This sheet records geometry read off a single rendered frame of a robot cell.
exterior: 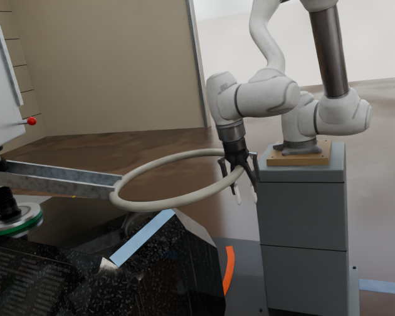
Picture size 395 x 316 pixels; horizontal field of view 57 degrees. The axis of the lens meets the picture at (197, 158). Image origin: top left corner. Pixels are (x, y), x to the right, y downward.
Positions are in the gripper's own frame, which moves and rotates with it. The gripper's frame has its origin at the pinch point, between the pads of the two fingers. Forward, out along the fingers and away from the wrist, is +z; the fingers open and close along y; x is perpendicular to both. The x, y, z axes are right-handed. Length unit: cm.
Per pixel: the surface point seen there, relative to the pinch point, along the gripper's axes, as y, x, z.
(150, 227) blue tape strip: 29.6, 16.7, 0.5
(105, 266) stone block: 34, 38, 0
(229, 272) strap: 40, -71, 85
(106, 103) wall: 349, -491, 12
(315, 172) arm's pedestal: -21.8, -42.5, 13.1
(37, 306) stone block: 56, 45, 7
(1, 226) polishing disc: 82, 25, -9
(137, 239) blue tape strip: 30.8, 23.8, 0.2
